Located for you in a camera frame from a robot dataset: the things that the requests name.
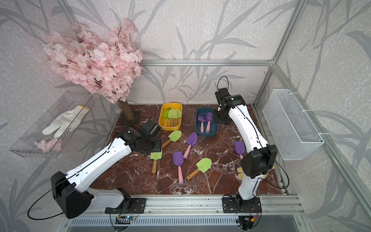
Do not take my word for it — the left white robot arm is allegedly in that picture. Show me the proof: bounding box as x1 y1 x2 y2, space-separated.
51 120 162 219

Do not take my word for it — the green shovel wooden handle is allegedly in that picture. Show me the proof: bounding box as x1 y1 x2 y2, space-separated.
176 109 182 125
150 151 162 174
167 109 177 127
162 130 182 149
186 158 212 180

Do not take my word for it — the yellow plastic storage box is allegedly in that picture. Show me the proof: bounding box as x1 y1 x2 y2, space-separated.
158 102 183 131

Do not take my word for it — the purple shovel pink handle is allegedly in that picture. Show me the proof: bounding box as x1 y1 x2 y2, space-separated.
183 132 198 159
205 111 213 133
197 114 206 133
234 141 245 160
173 151 184 185

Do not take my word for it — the white wire mesh basket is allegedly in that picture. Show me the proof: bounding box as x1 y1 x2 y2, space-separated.
263 89 324 160

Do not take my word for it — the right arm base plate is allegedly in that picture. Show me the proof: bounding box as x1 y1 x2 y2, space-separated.
222 194 262 214

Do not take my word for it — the pink cherry blossom tree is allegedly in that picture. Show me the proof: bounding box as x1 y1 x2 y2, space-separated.
43 19 143 120

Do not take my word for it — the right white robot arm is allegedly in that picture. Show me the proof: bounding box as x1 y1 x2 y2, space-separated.
213 88 278 206

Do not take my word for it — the yellow dotted work glove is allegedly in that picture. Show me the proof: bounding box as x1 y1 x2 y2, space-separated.
237 165 275 180

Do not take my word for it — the white cotton glove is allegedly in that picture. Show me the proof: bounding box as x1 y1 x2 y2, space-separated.
42 106 90 139

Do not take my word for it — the aluminium front rail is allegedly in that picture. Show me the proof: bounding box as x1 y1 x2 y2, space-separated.
60 195 305 217

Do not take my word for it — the clear acrylic wall shelf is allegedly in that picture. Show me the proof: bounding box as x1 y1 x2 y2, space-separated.
10 91 95 159

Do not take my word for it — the dark teal storage box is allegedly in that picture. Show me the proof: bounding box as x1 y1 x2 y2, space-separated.
195 107 219 137

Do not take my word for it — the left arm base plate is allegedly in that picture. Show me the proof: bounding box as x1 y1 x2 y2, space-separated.
104 198 146 215

